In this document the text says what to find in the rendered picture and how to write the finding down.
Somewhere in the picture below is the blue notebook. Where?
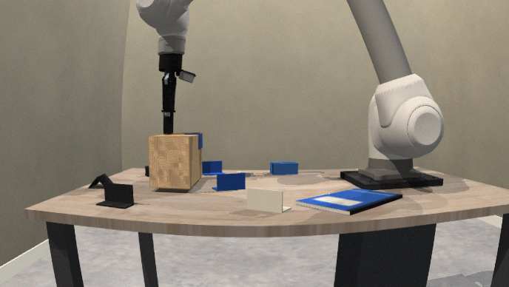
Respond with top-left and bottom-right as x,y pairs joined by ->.
296,188 -> 402,215

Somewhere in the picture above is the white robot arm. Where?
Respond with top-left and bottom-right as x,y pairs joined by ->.
136,0 -> 444,180

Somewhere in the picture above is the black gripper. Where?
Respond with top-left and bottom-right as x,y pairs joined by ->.
159,53 -> 183,134

